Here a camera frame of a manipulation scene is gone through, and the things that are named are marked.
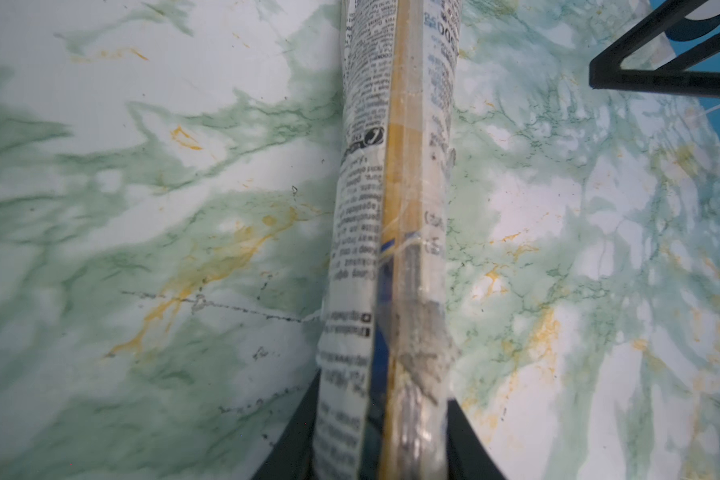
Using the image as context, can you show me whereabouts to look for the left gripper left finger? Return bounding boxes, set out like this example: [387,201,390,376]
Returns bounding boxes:
[252,372,320,480]

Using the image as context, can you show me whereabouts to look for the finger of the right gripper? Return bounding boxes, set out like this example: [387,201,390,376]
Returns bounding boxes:
[589,0,720,99]

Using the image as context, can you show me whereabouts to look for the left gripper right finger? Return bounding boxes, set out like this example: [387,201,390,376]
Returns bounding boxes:
[446,399,505,480]

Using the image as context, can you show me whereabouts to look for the clear noodle bag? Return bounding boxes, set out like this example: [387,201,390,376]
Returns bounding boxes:
[312,1,462,479]

